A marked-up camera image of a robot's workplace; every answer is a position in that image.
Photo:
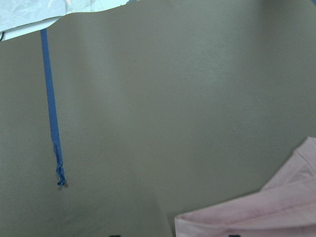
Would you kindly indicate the pink Snoopy t-shirt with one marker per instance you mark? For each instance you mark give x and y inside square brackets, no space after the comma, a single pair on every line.
[284,207]

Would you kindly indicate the clear plastic bag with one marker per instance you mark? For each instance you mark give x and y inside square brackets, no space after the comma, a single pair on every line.
[16,13]

